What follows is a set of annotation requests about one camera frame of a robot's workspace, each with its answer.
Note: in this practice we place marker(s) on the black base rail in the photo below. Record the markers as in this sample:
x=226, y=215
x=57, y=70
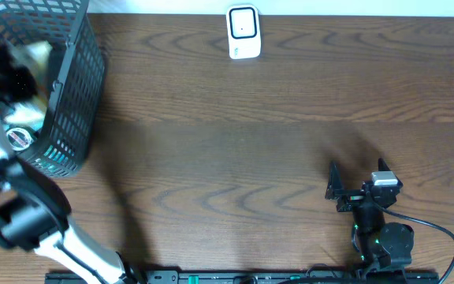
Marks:
x=316, y=276

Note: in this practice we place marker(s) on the grey plastic mesh basket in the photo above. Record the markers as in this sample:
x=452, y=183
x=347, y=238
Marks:
x=75, y=79

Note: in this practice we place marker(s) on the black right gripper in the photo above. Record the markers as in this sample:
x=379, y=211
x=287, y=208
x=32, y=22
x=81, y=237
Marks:
x=351, y=197

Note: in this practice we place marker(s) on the white snack bag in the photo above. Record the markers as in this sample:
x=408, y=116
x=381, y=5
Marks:
x=35, y=58

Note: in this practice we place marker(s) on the white barcode scanner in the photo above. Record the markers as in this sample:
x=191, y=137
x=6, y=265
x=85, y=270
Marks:
x=244, y=36

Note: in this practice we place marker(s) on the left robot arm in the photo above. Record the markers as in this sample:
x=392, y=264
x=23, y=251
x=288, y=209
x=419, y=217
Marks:
x=35, y=215

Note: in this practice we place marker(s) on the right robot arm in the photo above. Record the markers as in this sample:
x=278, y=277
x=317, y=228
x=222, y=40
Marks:
x=383, y=246

